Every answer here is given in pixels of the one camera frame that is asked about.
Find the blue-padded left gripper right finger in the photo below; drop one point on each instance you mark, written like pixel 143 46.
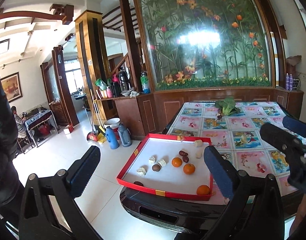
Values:
pixel 223 172

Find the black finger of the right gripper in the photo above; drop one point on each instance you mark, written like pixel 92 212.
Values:
pixel 283 141

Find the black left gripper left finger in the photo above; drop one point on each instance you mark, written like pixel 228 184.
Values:
pixel 80 172

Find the beige cake piece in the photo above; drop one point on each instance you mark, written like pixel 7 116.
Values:
pixel 198 143
pixel 152 160
pixel 199 155
pixel 141 171
pixel 162 162

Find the orange tangerine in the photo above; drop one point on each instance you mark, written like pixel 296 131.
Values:
pixel 203 190
pixel 176 162
pixel 189 169

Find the dark red date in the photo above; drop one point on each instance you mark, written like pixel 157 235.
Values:
pixel 183 153
pixel 185 159

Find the brown round fruit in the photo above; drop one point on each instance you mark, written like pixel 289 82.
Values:
pixel 156 167

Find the orange tangerine in box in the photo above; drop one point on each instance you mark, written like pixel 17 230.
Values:
pixel 176 162
pixel 203 190

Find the blue thermos flask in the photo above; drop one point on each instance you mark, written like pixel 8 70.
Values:
pixel 111 138

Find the red white shallow box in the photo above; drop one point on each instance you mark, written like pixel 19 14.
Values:
pixel 170 182

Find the small side table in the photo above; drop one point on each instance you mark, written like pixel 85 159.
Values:
pixel 39 118

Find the small nuts pile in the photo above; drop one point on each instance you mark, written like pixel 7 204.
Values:
pixel 219 114

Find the grey thermos flask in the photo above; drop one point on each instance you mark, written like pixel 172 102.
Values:
pixel 124 135

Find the purple spray bottle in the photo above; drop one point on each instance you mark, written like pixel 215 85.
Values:
pixel 287 81
pixel 290 87

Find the white basin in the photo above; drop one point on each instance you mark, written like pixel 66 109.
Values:
pixel 112 123

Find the green leafy vegetable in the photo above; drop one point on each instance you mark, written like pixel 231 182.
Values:
pixel 227 106

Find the seated person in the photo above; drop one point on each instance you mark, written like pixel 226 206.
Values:
pixel 20 123

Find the black kettle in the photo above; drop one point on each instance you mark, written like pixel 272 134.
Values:
pixel 124 82

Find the framed painting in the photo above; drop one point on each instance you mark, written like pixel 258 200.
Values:
pixel 12 87

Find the green soda bottle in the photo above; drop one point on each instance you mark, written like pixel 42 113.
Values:
pixel 145 82

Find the flower bamboo glass panel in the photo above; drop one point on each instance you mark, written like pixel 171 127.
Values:
pixel 206 43

